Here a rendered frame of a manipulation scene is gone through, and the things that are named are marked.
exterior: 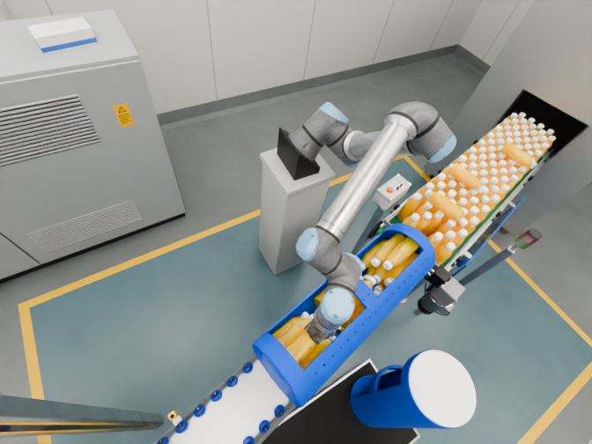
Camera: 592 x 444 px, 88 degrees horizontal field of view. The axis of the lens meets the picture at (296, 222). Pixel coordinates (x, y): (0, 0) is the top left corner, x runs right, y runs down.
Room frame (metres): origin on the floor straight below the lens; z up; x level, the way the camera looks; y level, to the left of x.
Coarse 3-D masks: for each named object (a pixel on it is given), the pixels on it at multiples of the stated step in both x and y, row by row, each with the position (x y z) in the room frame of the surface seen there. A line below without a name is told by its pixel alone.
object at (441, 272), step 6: (432, 270) 0.82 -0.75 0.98; (438, 270) 0.82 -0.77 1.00; (444, 270) 0.83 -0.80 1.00; (432, 276) 0.80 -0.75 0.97; (438, 276) 0.79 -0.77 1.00; (444, 276) 0.80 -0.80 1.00; (450, 276) 0.81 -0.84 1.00; (432, 282) 0.78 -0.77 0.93; (438, 282) 0.77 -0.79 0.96; (444, 282) 0.76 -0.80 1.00
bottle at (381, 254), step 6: (396, 234) 0.88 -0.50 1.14; (402, 234) 0.88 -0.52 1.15; (390, 240) 0.84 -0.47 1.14; (396, 240) 0.84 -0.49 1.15; (402, 240) 0.85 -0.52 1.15; (384, 246) 0.80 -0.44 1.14; (390, 246) 0.80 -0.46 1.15; (378, 252) 0.76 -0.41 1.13; (384, 252) 0.76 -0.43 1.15; (378, 258) 0.73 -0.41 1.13; (384, 258) 0.74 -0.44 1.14
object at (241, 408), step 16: (256, 368) 0.20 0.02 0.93; (240, 384) 0.13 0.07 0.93; (256, 384) 0.14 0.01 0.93; (272, 384) 0.15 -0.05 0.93; (224, 400) 0.06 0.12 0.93; (240, 400) 0.07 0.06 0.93; (256, 400) 0.08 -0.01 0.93; (272, 400) 0.10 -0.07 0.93; (208, 416) 0.00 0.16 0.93; (224, 416) 0.01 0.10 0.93; (240, 416) 0.02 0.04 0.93; (256, 416) 0.03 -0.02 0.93; (272, 416) 0.04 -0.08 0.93; (192, 432) -0.06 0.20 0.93; (208, 432) -0.05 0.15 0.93; (224, 432) -0.04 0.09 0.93; (240, 432) -0.03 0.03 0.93; (256, 432) -0.02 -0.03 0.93
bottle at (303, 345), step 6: (300, 336) 0.30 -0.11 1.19; (306, 336) 0.30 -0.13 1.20; (294, 342) 0.27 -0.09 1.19; (300, 342) 0.28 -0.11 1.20; (306, 342) 0.28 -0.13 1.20; (312, 342) 0.28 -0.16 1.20; (288, 348) 0.25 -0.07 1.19; (294, 348) 0.25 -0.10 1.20; (300, 348) 0.25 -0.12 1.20; (306, 348) 0.26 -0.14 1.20; (312, 348) 0.27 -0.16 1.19; (294, 354) 0.23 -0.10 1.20; (300, 354) 0.23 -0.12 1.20; (306, 354) 0.24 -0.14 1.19; (300, 360) 0.22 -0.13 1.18
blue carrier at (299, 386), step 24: (432, 264) 0.75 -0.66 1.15; (360, 288) 0.52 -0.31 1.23; (408, 288) 0.60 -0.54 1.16; (288, 312) 0.40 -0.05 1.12; (312, 312) 0.46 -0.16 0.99; (384, 312) 0.47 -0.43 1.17; (264, 336) 0.28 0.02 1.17; (336, 336) 0.39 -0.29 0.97; (360, 336) 0.35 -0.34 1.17; (264, 360) 0.20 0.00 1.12; (288, 360) 0.20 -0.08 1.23; (336, 360) 0.24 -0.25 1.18; (288, 384) 0.13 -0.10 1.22; (312, 384) 0.15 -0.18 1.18
